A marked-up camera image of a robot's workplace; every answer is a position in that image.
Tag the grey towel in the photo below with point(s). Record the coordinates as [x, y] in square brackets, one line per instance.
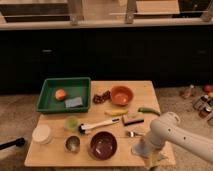
[156, 156]

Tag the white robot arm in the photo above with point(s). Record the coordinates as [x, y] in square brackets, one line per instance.
[166, 128]

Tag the orange bowl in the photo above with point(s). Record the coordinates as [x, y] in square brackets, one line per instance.
[121, 95]

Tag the dark red bowl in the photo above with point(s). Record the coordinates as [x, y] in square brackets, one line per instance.
[103, 145]

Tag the yellow banana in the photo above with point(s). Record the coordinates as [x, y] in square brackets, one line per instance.
[116, 112]

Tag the green plastic tray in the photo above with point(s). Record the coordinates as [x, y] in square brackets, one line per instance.
[74, 87]

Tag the grey sponge in tray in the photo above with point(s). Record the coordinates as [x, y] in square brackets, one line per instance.
[74, 102]

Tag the brown black brush block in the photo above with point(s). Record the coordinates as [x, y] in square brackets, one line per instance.
[130, 119]

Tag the green chili pepper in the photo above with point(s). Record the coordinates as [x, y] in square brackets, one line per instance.
[149, 110]

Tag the orange peach fruit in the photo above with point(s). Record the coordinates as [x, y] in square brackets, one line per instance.
[60, 94]

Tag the green plastic cup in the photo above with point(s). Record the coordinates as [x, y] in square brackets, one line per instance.
[71, 123]

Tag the metal fork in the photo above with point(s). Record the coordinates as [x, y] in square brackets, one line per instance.
[134, 134]

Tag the small metal cup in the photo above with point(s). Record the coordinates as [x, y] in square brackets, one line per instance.
[72, 144]

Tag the bottles on floor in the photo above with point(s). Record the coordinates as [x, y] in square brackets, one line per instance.
[201, 104]

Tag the white black handled tool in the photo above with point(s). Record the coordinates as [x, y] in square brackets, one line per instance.
[87, 128]

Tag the black handle on floor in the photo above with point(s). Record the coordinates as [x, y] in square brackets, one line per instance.
[18, 142]

